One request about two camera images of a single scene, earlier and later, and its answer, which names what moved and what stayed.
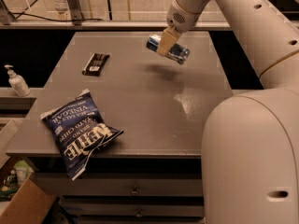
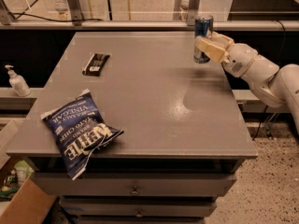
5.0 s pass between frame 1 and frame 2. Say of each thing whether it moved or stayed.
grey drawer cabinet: stayed
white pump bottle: stayed
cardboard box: stayed
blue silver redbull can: moved
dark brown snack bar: stayed
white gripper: moved
